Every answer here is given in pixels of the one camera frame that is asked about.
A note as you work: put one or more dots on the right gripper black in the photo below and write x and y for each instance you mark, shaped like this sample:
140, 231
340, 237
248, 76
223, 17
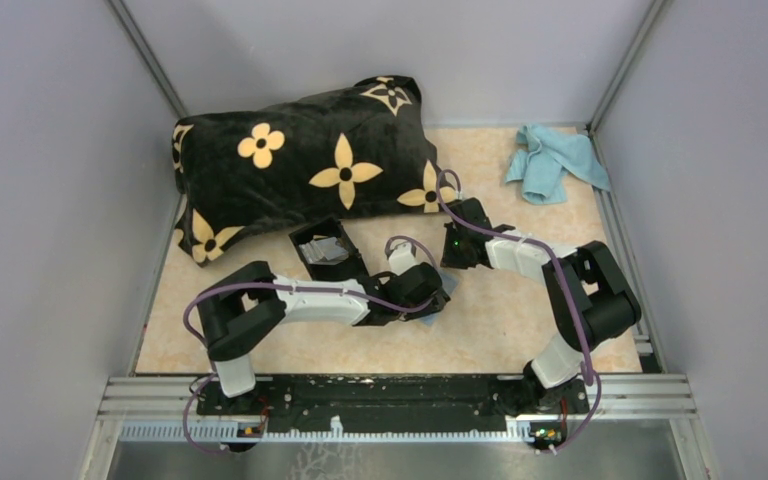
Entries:
449, 259

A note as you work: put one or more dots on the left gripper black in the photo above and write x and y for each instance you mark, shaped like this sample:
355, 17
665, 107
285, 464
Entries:
432, 307

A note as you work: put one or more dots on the light blue towel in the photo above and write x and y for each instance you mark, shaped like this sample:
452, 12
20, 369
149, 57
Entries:
545, 156

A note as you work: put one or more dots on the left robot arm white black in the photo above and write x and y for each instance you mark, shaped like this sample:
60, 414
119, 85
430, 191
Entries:
234, 315

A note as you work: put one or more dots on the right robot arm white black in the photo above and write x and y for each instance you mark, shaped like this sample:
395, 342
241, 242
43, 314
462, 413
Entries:
590, 297

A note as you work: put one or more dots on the black card holder box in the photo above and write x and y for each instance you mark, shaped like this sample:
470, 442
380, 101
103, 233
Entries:
353, 267

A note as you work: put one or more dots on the stack of cards in holder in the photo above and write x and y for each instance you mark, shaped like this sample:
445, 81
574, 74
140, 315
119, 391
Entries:
324, 251

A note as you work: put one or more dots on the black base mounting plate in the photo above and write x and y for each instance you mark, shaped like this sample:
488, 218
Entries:
457, 403

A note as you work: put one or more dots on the black pillow with cream flowers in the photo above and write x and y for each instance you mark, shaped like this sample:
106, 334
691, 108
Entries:
355, 152

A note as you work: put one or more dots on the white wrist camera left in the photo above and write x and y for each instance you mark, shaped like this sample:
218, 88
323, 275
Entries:
402, 258

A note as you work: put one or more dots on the aluminium frame rail front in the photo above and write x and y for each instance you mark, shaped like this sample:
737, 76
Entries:
164, 408

